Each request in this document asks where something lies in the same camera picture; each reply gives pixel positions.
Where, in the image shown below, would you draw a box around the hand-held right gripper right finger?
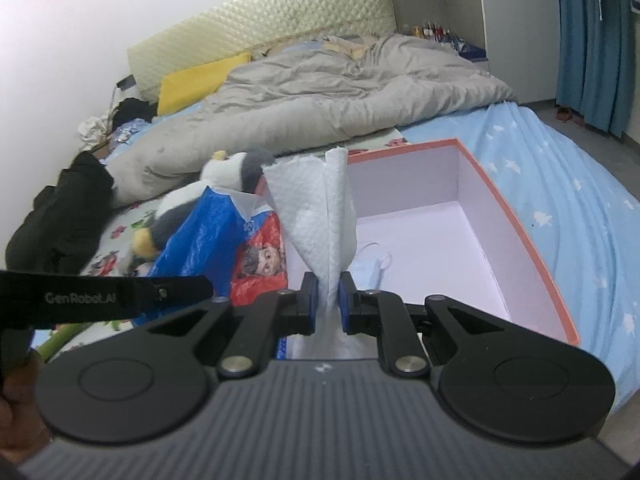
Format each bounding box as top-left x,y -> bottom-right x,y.
337,271 -> 507,379

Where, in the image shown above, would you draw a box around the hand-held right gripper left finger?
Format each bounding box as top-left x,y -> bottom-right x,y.
134,271 -> 321,382

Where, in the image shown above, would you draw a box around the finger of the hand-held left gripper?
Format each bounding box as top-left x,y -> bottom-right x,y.
144,275 -> 216,318

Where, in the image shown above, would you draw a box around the light blue face mask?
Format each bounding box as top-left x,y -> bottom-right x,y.
352,241 -> 394,292

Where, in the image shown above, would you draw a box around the blue red printed plastic bag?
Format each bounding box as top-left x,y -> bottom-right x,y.
149,186 -> 289,307

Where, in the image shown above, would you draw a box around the white paper towel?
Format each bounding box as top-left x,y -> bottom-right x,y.
262,148 -> 359,361

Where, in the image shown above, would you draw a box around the pink cardboard box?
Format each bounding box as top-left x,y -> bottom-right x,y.
254,137 -> 582,362

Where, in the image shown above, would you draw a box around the person's left hand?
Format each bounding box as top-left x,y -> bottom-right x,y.
0,347 -> 53,467

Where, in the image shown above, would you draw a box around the green massage brush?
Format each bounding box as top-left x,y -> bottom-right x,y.
34,322 -> 87,362

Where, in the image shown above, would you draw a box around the black clothing pile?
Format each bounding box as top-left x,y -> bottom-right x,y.
5,152 -> 117,277

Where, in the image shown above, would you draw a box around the grey penguin plush toy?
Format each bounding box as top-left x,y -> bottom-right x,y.
131,149 -> 277,262

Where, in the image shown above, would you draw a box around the blue printed packet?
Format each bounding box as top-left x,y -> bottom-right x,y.
111,119 -> 152,145

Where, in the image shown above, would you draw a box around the white crumpled cloth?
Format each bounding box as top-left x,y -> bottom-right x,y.
77,114 -> 114,149

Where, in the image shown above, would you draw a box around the small black garment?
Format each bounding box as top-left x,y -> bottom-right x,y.
112,97 -> 159,127

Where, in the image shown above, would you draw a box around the grey duvet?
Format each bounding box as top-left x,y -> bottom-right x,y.
106,34 -> 519,207

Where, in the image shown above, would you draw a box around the yellow pillow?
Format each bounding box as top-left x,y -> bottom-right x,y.
157,52 -> 252,117

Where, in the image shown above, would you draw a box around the blue box on shelf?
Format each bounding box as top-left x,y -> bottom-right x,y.
456,41 -> 489,62

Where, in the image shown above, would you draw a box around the cream padded headboard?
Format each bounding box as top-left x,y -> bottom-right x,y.
127,0 -> 397,104

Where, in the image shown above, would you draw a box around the row of small bottles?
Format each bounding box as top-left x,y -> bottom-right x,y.
411,20 -> 452,39

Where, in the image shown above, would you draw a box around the white wardrobe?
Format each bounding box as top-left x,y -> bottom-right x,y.
386,0 -> 559,107

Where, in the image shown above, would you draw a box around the blue curtain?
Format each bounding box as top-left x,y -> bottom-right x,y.
554,0 -> 640,139

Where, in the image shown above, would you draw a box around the black charger with cable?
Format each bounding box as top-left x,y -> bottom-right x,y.
102,75 -> 137,126

